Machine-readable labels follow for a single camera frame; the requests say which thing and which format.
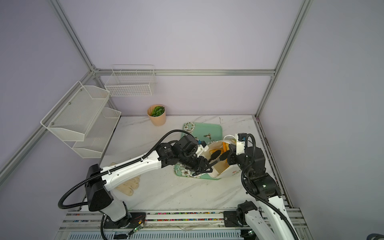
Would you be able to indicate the green floral tray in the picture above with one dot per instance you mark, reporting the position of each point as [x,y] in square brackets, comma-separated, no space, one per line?
[208,133]

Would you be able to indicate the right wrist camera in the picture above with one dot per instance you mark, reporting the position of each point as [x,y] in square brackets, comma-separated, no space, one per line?
[241,142]

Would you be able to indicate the fake toast slice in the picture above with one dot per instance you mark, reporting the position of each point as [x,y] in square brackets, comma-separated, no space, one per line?
[225,147]

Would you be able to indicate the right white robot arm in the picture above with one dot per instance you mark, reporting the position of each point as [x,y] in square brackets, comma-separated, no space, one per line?
[266,216]

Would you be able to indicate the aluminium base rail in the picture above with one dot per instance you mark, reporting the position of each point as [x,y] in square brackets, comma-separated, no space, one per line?
[167,220]

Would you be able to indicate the white wire basket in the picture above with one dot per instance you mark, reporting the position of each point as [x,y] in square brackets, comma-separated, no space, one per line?
[132,81]

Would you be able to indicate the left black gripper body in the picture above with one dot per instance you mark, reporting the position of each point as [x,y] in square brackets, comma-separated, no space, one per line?
[191,162]

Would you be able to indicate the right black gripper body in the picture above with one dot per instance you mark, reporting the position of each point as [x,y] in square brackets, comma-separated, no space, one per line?
[239,160]

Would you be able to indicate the black metal tongs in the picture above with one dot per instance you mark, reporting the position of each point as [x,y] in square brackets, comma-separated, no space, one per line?
[214,159]

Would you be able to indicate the white paper bag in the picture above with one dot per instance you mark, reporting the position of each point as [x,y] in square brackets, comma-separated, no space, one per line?
[223,169]

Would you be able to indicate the potted green plant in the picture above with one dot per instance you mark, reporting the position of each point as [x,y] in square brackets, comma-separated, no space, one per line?
[157,115]

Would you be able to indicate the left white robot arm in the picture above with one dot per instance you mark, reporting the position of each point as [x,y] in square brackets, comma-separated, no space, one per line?
[100,182]

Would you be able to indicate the white two-tier mesh shelf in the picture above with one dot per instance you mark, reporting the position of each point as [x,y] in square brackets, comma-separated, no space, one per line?
[83,121]

